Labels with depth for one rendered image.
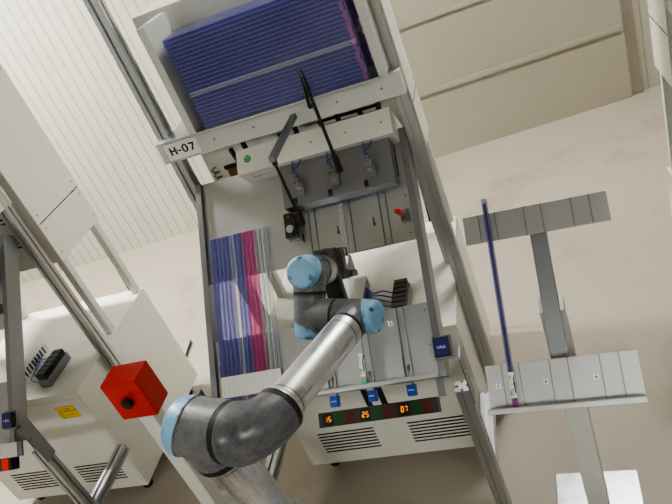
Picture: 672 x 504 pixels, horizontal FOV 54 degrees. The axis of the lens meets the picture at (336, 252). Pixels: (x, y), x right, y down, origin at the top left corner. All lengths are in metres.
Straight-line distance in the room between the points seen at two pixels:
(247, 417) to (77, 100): 3.85
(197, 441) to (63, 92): 3.84
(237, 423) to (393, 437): 1.33
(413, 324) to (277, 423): 0.71
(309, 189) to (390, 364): 0.55
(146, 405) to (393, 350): 0.89
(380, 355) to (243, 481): 0.63
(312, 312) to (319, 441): 1.10
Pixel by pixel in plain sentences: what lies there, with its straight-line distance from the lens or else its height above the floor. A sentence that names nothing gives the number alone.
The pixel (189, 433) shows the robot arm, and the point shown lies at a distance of 1.24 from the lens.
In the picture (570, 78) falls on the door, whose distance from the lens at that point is 4.52.
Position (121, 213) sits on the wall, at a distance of 5.11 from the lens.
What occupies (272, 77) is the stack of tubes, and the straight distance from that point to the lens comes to 1.87.
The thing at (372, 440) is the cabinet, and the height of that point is 0.16.
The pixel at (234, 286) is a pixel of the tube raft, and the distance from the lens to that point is 2.01.
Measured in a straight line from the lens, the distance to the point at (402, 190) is 1.88.
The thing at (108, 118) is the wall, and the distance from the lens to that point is 4.80.
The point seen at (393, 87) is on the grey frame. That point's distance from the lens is 1.86.
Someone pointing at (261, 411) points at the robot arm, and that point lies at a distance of 1.18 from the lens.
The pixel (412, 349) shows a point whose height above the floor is 0.77.
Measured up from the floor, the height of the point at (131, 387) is 0.76.
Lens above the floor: 1.91
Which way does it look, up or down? 29 degrees down
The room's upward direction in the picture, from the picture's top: 23 degrees counter-clockwise
